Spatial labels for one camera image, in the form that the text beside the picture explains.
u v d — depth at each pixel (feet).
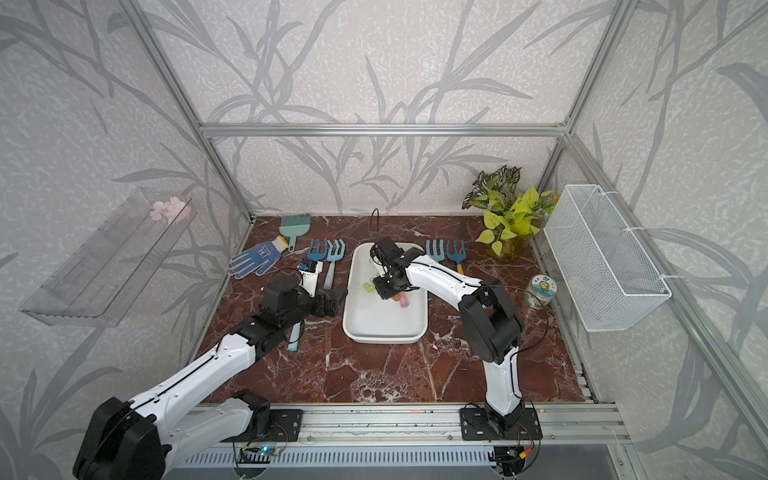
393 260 2.23
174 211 2.50
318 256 3.57
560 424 2.48
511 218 2.93
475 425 2.40
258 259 3.56
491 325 1.62
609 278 1.96
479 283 1.73
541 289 2.97
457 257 3.55
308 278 2.34
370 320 3.02
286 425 2.41
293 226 3.92
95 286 2.10
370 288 3.24
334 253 3.57
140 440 1.25
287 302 2.05
